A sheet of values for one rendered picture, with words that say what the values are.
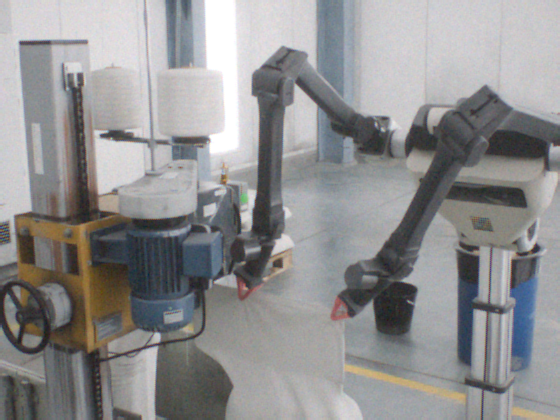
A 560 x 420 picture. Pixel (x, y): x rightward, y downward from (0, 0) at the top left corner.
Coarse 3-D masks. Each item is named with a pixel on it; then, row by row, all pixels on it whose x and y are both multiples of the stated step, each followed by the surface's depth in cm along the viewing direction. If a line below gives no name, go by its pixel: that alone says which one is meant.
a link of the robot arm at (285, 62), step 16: (288, 48) 178; (272, 64) 175; (288, 64) 173; (304, 64) 177; (256, 80) 176; (272, 80) 172; (304, 80) 181; (320, 80) 185; (320, 96) 188; (336, 96) 193; (336, 112) 195; (352, 112) 199; (336, 128) 205; (368, 128) 203
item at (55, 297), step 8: (40, 288) 171; (48, 288) 171; (56, 288) 172; (32, 296) 173; (48, 296) 169; (56, 296) 170; (64, 296) 171; (32, 304) 173; (48, 304) 170; (56, 304) 169; (64, 304) 171; (56, 312) 169; (64, 312) 171; (72, 312) 173; (40, 320) 173; (56, 320) 169; (64, 320) 172; (40, 328) 173; (56, 328) 173
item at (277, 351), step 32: (224, 288) 204; (224, 320) 206; (256, 320) 199; (288, 320) 193; (320, 320) 187; (224, 352) 208; (256, 352) 201; (288, 352) 194; (320, 352) 189; (256, 384) 197; (288, 384) 194; (320, 384) 190; (256, 416) 195; (288, 416) 189; (320, 416) 185; (352, 416) 188
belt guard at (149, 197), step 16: (192, 160) 210; (144, 176) 185; (176, 176) 183; (192, 176) 183; (128, 192) 165; (144, 192) 164; (160, 192) 164; (176, 192) 164; (192, 192) 166; (128, 208) 162; (144, 208) 161; (160, 208) 161; (176, 208) 162; (192, 208) 166
